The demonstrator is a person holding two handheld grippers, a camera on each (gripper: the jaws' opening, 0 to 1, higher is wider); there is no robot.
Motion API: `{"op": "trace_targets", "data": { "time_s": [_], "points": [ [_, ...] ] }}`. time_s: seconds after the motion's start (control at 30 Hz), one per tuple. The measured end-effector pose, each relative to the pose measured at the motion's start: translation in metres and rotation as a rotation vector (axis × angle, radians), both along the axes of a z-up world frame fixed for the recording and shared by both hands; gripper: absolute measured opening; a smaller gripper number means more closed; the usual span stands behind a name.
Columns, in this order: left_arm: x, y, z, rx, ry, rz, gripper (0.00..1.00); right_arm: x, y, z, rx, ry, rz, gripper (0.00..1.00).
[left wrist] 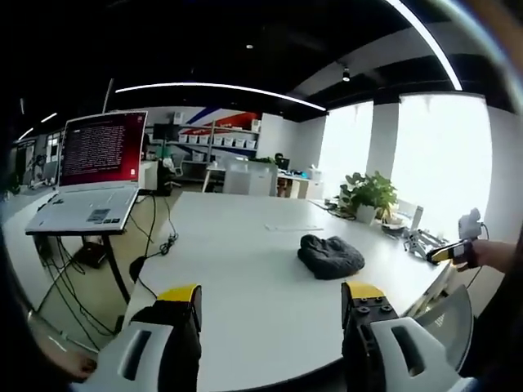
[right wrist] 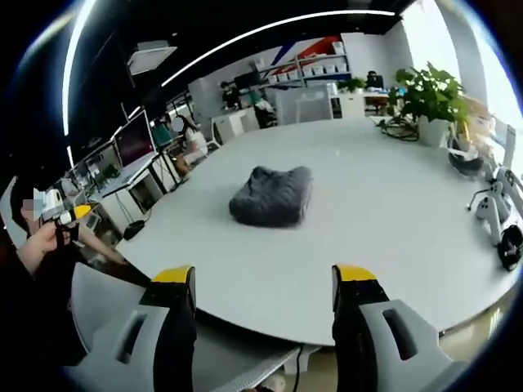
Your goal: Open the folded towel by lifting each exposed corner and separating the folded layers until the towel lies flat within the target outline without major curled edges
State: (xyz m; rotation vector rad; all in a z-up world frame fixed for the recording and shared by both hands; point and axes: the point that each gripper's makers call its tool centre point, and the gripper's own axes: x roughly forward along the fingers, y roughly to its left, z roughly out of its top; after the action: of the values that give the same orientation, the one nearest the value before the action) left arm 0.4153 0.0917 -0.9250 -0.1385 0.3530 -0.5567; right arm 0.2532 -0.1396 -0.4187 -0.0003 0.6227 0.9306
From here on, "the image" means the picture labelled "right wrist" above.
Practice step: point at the white desk with black legs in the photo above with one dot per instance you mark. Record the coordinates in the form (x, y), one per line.
(135, 177)

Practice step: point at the shelf with white bins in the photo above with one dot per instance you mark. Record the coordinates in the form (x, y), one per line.
(314, 67)

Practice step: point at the ceiling air conditioner unit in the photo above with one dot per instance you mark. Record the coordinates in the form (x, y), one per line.
(150, 57)

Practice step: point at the person's dark clothing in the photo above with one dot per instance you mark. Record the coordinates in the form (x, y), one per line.
(37, 314)

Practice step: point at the white and black headset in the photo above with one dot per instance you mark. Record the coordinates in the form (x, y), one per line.
(463, 157)

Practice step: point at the green potted plant white pot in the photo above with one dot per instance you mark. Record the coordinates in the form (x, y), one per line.
(433, 98)

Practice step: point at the person's left hand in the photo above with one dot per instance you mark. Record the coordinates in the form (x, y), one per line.
(46, 241)

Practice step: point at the white controller on stand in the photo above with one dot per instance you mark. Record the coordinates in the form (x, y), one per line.
(492, 200)

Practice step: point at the computer monitor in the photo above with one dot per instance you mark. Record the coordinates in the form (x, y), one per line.
(134, 141)

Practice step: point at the white partition panel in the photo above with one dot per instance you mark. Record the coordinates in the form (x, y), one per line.
(302, 104)

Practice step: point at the grey towel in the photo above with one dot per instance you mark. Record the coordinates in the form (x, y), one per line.
(271, 196)

